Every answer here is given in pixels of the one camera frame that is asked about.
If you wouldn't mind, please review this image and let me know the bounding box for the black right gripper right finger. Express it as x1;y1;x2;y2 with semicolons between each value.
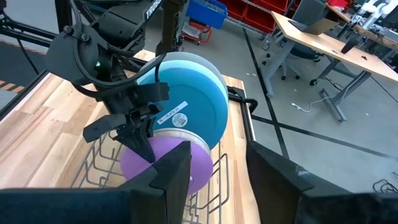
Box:
245;140;398;224

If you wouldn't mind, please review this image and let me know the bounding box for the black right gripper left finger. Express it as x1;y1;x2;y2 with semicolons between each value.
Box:
0;139;193;224

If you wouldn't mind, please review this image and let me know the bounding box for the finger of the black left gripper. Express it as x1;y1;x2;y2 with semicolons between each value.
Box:
132;103;165;164
82;113;150;162

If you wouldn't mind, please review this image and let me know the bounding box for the small purple plate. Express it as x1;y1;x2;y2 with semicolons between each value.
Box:
119;135;215;195

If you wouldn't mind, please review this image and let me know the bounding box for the grey wire dish rack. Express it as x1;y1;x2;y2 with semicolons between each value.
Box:
70;130;231;224

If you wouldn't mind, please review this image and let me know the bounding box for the large teal blue plate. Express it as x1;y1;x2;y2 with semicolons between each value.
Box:
136;73;230;151

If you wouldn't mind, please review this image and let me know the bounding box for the red hand cart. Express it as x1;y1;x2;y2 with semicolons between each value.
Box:
181;21;213;45

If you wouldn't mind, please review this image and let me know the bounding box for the blue storage bin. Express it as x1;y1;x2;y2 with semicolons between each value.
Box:
185;0;229;30

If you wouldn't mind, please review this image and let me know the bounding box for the red storage bin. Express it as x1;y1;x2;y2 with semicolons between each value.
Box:
242;4;278;34
217;0;249;21
326;0;349;9
252;0;290;14

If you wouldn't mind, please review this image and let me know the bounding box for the dark office chair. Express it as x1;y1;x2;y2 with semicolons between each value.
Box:
262;29;318;82

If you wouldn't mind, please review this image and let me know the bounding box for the wooden desk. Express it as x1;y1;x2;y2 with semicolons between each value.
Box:
270;11;398;123

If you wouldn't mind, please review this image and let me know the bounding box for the black handheld device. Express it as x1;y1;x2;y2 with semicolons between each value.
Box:
340;37;361;55

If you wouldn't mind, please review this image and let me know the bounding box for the wooden workbench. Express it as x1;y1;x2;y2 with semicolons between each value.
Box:
326;2;398;52

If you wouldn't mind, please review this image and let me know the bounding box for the white power cable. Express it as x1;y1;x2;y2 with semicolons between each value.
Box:
290;95;333;113

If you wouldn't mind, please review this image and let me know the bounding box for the black cable bundle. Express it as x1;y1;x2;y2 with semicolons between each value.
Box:
372;170;398;194

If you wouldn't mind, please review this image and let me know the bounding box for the black aluminium frame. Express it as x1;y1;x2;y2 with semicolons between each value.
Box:
0;0;75;47

